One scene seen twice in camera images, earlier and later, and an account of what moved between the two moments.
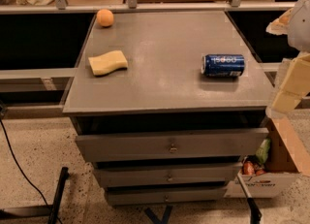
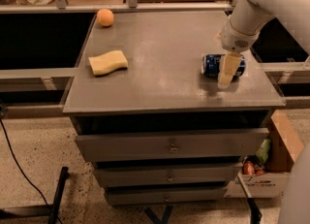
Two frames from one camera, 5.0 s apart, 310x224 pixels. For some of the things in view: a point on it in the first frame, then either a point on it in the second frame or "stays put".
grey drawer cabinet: (168, 106) stays put
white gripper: (301, 30) to (234, 41)
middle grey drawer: (112, 177) stays put
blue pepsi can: (223, 65) stays put
